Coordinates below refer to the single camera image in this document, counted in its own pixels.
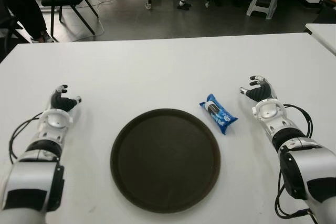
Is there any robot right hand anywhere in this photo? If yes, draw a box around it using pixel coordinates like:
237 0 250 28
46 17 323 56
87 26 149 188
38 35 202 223
238 75 278 102

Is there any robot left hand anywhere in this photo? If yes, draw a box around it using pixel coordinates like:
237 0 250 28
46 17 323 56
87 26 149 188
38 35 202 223
49 84 82 112

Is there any blue Oreo cookie pack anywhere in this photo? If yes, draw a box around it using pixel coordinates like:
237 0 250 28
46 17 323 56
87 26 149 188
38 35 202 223
198 93 239 136

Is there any neighbouring white table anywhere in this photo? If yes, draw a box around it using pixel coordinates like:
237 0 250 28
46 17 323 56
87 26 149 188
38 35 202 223
304 23 336 57

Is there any black swivel chair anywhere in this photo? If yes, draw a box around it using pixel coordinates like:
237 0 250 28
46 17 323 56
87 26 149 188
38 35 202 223
0 11 29 51

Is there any black chair with curved armrest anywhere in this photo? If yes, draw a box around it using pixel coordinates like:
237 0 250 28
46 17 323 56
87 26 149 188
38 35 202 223
313 0 336 24

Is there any round dark brown tray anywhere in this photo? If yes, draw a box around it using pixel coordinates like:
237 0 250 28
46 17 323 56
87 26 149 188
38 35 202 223
110 108 222 214

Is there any black right forearm cable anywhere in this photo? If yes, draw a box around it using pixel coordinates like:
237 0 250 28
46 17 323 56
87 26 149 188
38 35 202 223
283 104 314 140

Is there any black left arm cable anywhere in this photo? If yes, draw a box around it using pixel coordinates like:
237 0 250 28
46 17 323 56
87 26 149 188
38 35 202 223
9 112 44 164

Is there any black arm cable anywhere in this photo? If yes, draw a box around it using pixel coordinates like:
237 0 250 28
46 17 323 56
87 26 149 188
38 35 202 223
9 112 44 164
275 171 314 219

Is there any black right upper arm cable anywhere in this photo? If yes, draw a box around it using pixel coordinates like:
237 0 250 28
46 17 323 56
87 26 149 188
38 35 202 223
275 171 314 219

